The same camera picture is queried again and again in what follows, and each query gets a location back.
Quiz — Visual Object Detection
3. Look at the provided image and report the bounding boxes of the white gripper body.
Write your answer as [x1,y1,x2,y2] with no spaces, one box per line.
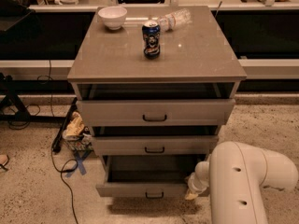
[187,173,208,194]

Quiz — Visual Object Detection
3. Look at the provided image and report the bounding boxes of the grey bottom drawer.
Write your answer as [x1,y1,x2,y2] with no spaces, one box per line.
[96,154,206,199]

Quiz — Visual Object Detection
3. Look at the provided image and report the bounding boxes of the grey drawer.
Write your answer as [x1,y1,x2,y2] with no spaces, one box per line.
[92,135,219,155]
[96,154,206,199]
[77,99,235,127]

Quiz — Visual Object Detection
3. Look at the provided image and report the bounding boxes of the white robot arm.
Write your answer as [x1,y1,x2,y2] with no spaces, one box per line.
[185,141,298,224]

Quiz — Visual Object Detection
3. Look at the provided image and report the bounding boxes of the grey middle drawer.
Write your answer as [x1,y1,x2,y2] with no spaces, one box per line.
[92,135,219,155]

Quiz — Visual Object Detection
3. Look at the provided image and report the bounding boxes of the grey top drawer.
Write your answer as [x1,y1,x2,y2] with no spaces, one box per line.
[77,99,235,127]

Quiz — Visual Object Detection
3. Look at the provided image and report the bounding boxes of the grey drawer cabinet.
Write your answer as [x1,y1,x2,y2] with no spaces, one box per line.
[66,5,248,179]

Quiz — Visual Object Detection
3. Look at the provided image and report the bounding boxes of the blue tape cross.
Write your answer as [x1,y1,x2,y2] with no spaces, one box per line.
[65,150,92,177]

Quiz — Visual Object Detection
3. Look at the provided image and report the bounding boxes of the black power strip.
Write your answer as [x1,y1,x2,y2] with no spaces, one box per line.
[51,99,77,153]

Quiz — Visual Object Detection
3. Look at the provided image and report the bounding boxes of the blue soda can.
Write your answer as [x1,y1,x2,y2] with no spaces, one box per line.
[142,20,160,59]

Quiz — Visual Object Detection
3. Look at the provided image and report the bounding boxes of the clear plastic bottle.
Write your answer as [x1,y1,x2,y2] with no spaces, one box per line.
[157,8,191,32]

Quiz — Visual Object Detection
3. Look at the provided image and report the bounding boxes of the white bowl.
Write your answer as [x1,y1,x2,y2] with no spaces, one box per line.
[98,7,127,30]

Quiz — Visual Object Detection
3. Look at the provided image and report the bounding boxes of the shoe at left edge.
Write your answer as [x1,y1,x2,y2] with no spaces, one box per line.
[0,154,9,171]

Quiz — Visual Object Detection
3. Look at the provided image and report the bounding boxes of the black stand leg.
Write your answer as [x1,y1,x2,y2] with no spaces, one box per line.
[0,73,65,122]

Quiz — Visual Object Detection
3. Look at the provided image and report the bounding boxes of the black floor cable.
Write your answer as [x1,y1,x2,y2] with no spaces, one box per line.
[50,59,80,224]

